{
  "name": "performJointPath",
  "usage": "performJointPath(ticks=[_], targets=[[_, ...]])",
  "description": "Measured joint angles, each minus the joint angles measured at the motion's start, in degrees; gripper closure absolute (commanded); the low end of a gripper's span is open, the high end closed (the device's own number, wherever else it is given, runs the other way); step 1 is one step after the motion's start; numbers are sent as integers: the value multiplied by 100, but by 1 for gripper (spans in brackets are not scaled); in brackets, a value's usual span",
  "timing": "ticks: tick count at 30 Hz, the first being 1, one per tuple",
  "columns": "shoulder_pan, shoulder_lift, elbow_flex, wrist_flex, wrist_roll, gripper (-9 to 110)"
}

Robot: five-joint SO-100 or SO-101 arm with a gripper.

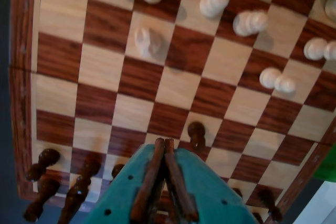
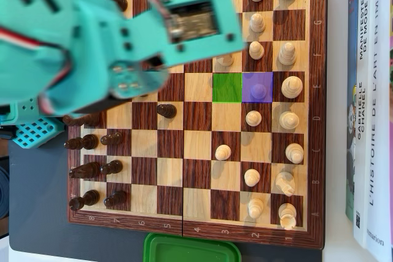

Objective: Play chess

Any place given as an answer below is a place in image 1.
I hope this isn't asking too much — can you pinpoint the pale wooden knight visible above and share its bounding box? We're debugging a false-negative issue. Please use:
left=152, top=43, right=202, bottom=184
left=133, top=26, right=162, bottom=59

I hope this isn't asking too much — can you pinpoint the dark brown wooden knight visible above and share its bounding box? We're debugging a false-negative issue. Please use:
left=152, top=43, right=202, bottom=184
left=57, top=178, right=92, bottom=224

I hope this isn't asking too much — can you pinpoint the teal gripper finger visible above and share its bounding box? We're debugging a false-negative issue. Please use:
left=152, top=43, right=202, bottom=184
left=164, top=138, right=257, bottom=224
left=83, top=137, right=165, bottom=224

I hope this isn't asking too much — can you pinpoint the wooden folding chessboard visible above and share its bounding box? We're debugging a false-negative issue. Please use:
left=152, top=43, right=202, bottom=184
left=9, top=0, right=336, bottom=224

